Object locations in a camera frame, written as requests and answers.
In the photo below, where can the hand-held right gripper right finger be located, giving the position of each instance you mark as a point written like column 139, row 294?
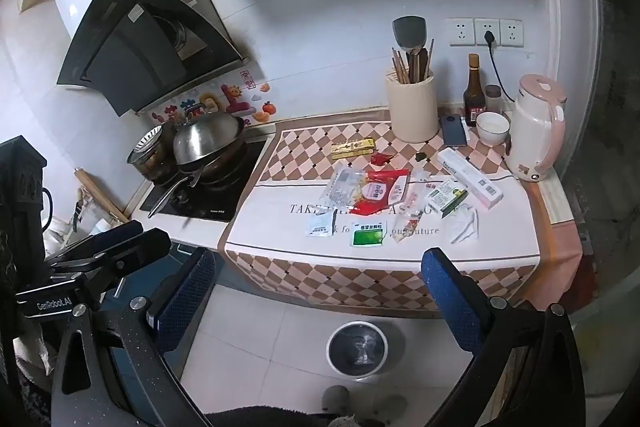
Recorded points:
column 450, row 302

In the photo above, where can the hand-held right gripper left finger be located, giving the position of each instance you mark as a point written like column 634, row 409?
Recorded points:
column 186, row 299

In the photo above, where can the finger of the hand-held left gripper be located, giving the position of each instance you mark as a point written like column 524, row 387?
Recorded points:
column 100, row 239
column 135, row 252

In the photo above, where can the clear plastic wrapper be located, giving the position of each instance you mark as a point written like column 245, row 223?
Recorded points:
column 410, row 212

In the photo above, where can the green and white medicine box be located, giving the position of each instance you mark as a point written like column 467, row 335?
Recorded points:
column 445, row 199

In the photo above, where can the white bin with black bag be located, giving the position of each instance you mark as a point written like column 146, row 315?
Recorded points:
column 357, row 349

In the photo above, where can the green sachet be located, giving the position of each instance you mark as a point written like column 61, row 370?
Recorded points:
column 369, row 235

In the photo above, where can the long white box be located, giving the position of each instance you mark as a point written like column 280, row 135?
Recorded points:
column 470, row 179

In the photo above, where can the red food packet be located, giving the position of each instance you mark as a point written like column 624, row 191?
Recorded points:
column 382, row 192

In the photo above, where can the blue and white sachet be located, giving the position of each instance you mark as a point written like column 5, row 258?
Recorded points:
column 321, row 223

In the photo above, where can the clear plastic snack bag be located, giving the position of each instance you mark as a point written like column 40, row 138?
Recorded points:
column 345, row 184

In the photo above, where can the yellow snack packet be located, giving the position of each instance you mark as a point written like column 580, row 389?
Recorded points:
column 352, row 148

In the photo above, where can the wooden rolling pin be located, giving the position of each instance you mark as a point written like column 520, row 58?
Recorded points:
column 102, row 197

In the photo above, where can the checkered printed tablecloth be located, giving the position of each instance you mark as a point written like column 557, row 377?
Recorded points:
column 500, row 232

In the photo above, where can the black induction cooktop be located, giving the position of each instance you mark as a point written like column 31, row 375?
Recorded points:
column 210, row 202

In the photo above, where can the steel steamer pot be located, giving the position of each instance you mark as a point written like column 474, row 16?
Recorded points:
column 150, row 157

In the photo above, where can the steel domed pot lid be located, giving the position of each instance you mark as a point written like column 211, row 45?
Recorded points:
column 207, row 134

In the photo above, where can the small green wrapper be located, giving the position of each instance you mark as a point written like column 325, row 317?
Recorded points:
column 419, row 156

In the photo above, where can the small red wrapper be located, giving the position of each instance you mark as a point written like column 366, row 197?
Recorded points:
column 381, row 158

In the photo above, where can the dark smartphone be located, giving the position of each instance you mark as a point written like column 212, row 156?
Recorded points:
column 453, row 130

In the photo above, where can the white bowl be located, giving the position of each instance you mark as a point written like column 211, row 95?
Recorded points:
column 492, row 129

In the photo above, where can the white and pink kettle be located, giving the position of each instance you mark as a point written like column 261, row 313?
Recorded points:
column 532, row 127

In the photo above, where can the black range hood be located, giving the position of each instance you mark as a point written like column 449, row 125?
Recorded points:
column 125, row 42

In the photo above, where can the cream utensil holder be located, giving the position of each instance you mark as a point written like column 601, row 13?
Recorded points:
column 412, row 107

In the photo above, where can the small glass jar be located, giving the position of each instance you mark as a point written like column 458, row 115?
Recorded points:
column 493, row 99

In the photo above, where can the dark sauce bottle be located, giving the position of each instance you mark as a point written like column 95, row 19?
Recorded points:
column 474, row 94

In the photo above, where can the bundle of wooden chopsticks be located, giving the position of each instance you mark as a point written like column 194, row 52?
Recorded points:
column 401, row 67

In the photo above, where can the brown wooden utensils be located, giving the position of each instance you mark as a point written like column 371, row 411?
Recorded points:
column 425, row 59

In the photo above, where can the black spatula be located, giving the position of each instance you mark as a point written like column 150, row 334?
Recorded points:
column 409, row 31

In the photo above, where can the colourful wall stickers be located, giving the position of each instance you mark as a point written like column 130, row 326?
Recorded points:
column 235, row 99

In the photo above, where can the white wall outlet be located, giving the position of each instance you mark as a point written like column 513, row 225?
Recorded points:
column 512, row 33
column 461, row 32
column 487, row 27

